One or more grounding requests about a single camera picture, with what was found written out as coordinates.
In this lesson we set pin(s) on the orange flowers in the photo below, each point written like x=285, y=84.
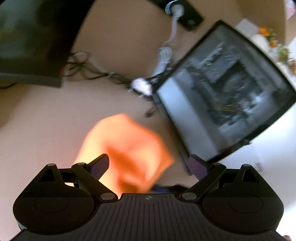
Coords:
x=275, y=42

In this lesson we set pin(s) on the black socket rail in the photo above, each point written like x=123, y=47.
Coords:
x=190, y=20

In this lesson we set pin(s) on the black computer monitor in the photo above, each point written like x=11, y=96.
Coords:
x=34, y=34

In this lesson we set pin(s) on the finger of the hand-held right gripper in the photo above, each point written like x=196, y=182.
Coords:
x=163, y=189

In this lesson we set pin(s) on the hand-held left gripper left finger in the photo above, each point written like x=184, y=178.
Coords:
x=100, y=166

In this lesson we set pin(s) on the orange garment with green patches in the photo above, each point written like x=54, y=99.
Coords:
x=129, y=143

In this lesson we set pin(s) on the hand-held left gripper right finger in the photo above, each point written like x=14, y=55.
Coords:
x=198, y=168

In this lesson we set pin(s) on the crumpled white tissue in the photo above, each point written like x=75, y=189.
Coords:
x=141, y=85

